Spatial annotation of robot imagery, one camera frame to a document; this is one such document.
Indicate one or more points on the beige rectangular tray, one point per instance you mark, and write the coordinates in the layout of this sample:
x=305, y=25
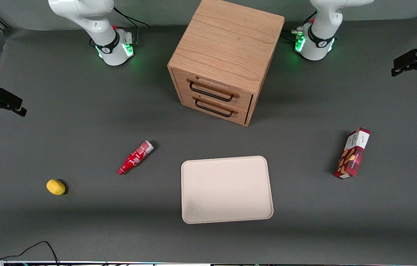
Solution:
x=223, y=188

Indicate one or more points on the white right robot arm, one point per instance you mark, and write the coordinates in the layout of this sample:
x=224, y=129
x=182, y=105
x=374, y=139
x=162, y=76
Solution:
x=94, y=22

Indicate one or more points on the red cola bottle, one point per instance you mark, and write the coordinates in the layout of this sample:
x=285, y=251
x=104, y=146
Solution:
x=134, y=159

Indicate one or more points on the yellow lemon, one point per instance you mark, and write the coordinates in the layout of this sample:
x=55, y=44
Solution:
x=55, y=187

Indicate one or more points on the red cookie box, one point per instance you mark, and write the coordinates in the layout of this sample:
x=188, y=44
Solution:
x=350, y=159

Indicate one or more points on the wooden drawer front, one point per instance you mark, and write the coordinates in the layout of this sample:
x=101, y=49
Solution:
x=241, y=115
x=245, y=99

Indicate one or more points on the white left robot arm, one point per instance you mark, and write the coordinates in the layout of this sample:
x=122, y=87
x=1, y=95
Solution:
x=319, y=22

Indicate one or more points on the wooden drawer cabinet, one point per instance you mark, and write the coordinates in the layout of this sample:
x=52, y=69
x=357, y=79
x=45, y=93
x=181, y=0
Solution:
x=227, y=40

